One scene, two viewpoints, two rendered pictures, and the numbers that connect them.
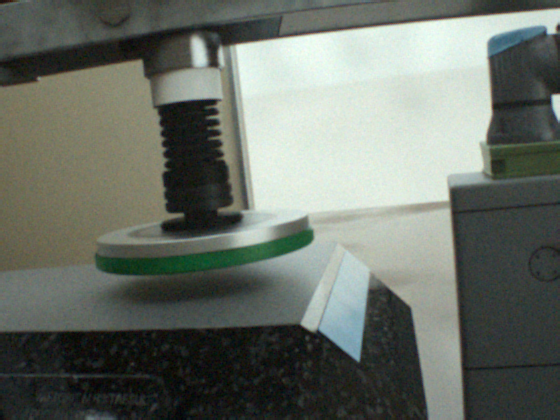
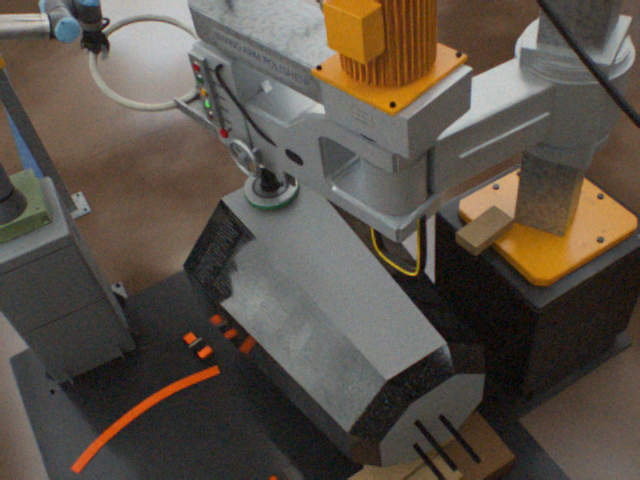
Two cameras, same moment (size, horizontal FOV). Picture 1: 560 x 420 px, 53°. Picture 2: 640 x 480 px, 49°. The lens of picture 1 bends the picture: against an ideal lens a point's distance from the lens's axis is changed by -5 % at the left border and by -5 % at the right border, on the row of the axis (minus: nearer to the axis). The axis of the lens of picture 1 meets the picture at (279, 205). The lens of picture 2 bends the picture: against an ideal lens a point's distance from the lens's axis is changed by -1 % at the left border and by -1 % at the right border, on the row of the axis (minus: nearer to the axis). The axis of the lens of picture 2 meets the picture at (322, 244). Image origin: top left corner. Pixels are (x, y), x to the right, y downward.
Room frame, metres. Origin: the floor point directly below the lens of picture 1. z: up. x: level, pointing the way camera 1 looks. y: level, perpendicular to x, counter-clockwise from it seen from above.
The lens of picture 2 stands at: (1.62, 1.82, 2.79)
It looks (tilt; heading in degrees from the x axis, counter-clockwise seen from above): 49 degrees down; 235
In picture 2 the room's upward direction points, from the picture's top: 10 degrees counter-clockwise
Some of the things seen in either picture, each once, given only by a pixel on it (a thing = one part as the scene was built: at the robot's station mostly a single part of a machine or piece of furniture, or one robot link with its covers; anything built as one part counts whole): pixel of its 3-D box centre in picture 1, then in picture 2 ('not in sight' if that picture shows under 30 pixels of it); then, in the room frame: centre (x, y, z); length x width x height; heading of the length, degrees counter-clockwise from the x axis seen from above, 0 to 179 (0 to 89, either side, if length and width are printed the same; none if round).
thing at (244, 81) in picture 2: not in sight; (264, 101); (0.58, 0.16, 1.34); 0.36 x 0.22 x 0.45; 92
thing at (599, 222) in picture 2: not in sight; (545, 215); (-0.07, 0.89, 0.76); 0.49 x 0.49 x 0.05; 78
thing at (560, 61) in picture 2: not in sight; (567, 87); (-0.07, 0.89, 1.36); 0.35 x 0.35 x 0.41
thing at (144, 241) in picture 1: (203, 230); (271, 185); (0.58, 0.08, 0.89); 0.21 x 0.21 x 0.01
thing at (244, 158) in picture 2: not in sight; (252, 152); (0.70, 0.20, 1.22); 0.15 x 0.10 x 0.15; 92
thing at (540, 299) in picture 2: not in sight; (534, 279); (-0.07, 0.89, 0.37); 0.66 x 0.66 x 0.74; 78
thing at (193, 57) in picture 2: not in sight; (207, 89); (0.70, 0.01, 1.39); 0.08 x 0.03 x 0.28; 92
